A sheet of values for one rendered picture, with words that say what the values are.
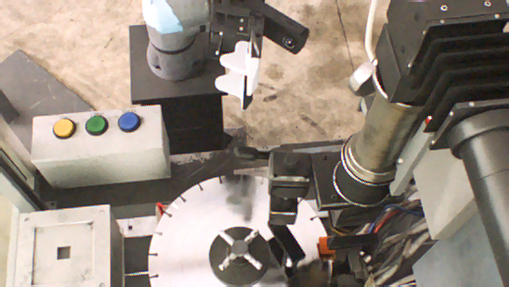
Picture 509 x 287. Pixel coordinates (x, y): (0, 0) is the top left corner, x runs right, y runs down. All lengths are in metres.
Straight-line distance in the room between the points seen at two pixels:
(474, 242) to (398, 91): 0.16
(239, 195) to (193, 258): 0.15
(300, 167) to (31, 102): 1.80
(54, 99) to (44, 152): 1.19
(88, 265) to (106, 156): 0.24
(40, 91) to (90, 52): 0.28
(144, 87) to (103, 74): 1.01
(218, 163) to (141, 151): 0.22
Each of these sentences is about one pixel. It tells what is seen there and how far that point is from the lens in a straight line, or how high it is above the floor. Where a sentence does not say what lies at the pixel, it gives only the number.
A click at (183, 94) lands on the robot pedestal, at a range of 1.39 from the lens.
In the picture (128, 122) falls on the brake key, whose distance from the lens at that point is 1.18.
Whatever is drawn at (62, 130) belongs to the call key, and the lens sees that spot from 1.21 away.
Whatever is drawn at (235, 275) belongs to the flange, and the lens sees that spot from 0.97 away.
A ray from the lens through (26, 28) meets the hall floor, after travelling 2.69.
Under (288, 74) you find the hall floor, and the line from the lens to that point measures 2.35.
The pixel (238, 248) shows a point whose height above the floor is 1.00.
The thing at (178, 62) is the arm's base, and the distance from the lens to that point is 1.38.
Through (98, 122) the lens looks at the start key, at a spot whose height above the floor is 0.91.
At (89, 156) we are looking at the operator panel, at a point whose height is 0.89.
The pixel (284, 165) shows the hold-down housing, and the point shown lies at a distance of 0.72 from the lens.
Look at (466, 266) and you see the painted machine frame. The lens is 0.59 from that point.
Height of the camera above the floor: 1.90
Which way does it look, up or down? 64 degrees down
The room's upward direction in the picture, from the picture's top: 4 degrees counter-clockwise
